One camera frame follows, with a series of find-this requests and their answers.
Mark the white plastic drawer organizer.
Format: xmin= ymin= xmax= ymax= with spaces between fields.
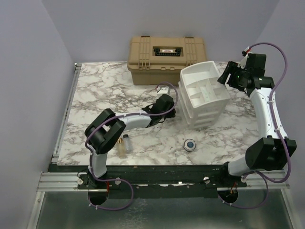
xmin=178 ymin=61 xmax=230 ymax=129

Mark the black cap clear bottle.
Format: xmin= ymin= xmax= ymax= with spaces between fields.
xmin=123 ymin=134 xmax=132 ymax=153

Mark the gold cap lotion bottle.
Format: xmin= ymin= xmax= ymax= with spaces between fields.
xmin=116 ymin=138 xmax=126 ymax=158

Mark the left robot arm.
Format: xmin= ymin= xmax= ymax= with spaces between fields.
xmin=85 ymin=94 xmax=178 ymax=188

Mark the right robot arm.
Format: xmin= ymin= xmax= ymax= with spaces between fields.
xmin=218 ymin=53 xmax=296 ymax=187

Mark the tan plastic toolbox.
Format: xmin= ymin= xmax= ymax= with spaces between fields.
xmin=127 ymin=36 xmax=207 ymax=85

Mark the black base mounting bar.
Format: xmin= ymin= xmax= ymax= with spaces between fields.
xmin=48 ymin=164 xmax=247 ymax=204

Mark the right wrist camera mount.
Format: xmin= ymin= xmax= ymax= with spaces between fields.
xmin=238 ymin=46 xmax=251 ymax=69

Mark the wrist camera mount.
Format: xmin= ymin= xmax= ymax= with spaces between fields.
xmin=238 ymin=46 xmax=251 ymax=69
xmin=156 ymin=86 xmax=171 ymax=98

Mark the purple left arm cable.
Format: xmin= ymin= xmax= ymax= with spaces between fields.
xmin=85 ymin=82 xmax=179 ymax=211

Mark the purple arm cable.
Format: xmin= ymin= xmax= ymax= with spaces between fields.
xmin=218 ymin=42 xmax=293 ymax=208
xmin=85 ymin=82 xmax=179 ymax=211

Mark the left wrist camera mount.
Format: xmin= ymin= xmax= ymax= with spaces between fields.
xmin=156 ymin=86 xmax=171 ymax=98

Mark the black toolbox handle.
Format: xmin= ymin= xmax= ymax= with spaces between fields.
xmin=153 ymin=48 xmax=182 ymax=57

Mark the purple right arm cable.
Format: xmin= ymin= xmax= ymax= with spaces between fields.
xmin=218 ymin=42 xmax=293 ymax=208

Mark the right aluminium extrusion rail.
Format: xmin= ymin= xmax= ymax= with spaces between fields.
xmin=210 ymin=170 xmax=290 ymax=191

